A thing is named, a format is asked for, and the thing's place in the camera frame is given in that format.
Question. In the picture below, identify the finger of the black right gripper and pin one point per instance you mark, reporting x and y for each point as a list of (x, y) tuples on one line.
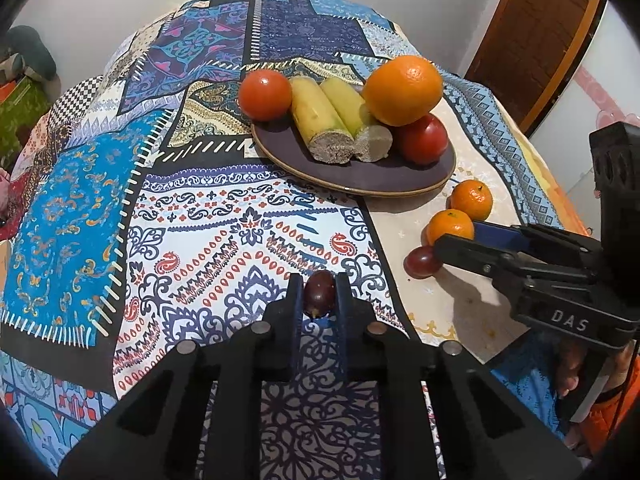
[(536, 240), (492, 255)]

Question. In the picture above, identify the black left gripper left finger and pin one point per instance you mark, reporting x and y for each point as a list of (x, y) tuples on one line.
[(199, 403)]

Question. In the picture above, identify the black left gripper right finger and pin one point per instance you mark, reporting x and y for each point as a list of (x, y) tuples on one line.
[(442, 413)]

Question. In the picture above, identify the small mandarin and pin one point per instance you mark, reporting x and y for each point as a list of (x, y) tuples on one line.
[(474, 198), (449, 221)]

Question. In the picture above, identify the red tomato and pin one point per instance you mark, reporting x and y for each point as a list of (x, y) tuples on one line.
[(265, 95), (422, 142)]

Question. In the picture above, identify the dark red grape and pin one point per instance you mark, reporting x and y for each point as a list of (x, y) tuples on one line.
[(319, 294)]

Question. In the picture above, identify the large plain orange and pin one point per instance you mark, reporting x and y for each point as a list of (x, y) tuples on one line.
[(403, 90)]

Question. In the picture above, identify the cut banana half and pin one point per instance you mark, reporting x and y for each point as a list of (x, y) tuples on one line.
[(321, 128)]

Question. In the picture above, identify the right hand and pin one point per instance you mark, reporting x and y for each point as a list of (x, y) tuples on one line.
[(572, 354)]

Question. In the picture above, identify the orange yellow fleece blanket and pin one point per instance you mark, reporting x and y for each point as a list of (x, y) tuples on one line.
[(563, 206)]

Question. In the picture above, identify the beige embroidered cloth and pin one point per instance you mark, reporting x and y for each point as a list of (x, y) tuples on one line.
[(453, 303)]

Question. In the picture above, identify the brown wooden door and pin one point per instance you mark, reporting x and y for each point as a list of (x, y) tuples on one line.
[(530, 50)]

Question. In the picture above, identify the blue patchwork bedspread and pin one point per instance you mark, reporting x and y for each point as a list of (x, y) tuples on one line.
[(151, 219)]

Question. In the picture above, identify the dark purple plate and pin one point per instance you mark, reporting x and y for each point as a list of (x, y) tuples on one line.
[(388, 178)]

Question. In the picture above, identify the pile of clothes and boxes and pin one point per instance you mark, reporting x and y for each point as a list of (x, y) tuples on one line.
[(29, 82)]

